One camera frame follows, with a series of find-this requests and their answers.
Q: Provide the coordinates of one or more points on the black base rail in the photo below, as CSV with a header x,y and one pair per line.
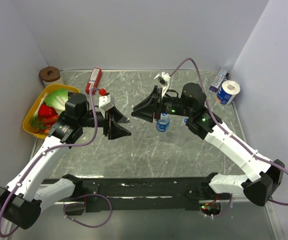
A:
x,y
103,194

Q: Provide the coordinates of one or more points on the white green toy cabbage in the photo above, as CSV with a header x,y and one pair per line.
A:
x,y
57,100

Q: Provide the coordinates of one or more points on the brown lid white canister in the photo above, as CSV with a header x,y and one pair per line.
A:
x,y
50,75

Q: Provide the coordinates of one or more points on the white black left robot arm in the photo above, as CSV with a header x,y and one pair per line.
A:
x,y
21,201

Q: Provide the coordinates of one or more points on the wrapped toilet paper roll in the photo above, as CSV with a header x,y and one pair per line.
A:
x,y
227,92

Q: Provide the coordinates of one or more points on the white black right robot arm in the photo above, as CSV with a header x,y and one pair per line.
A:
x,y
260,179

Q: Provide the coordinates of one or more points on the red flat box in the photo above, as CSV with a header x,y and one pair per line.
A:
x,y
94,79

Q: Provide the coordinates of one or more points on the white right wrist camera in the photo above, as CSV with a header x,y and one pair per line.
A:
x,y
163,78

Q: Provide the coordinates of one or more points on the silver white left wrist camera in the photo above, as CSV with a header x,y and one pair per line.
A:
x,y
106,102

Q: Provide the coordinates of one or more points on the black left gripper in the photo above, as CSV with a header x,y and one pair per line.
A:
x,y
114,130

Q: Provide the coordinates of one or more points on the blue label Pocari bottle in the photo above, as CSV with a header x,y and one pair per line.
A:
x,y
163,123

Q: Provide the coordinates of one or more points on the red toy pepper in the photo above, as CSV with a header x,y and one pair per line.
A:
x,y
46,112

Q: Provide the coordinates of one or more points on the red cable connector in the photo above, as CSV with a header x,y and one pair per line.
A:
x,y
102,92

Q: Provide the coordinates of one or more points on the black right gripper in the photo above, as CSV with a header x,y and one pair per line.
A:
x,y
145,109

